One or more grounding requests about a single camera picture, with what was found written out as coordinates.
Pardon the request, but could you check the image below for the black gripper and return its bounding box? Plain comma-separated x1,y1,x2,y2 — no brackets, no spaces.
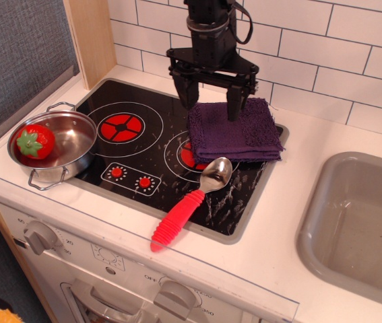
167,20,259,121

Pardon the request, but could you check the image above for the purple cloth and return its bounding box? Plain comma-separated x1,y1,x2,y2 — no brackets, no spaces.
188,98,284,163

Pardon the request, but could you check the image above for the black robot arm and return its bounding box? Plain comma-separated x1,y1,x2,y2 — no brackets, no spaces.
166,1,259,121

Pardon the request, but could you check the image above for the wooden side panel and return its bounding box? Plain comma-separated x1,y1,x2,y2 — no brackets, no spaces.
63,0,117,90

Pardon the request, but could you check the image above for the red toy strawberry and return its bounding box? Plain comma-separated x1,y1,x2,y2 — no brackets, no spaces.
15,124,55,159

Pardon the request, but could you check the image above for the grey sink basin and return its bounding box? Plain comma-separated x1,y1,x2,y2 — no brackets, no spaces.
297,151,382,304

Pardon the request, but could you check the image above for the grey right oven knob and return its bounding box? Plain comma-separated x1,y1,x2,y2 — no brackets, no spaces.
154,281,197,320

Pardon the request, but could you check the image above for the grey oven knob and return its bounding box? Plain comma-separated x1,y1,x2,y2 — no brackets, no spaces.
23,221,58,255
154,281,197,320

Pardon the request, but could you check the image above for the grey left oven knob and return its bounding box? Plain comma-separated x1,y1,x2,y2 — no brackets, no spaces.
23,221,58,255

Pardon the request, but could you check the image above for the orange object bottom left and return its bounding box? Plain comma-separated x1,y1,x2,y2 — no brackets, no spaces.
0,310,23,323

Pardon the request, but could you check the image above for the spoon with red handle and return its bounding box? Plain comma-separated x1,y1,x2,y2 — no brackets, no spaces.
150,157,233,252

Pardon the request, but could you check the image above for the steel pot with handles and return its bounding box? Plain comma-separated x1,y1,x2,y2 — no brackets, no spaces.
7,102,97,190

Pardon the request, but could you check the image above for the grey oven door handle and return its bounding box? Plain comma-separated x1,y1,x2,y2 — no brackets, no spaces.
68,279,161,322

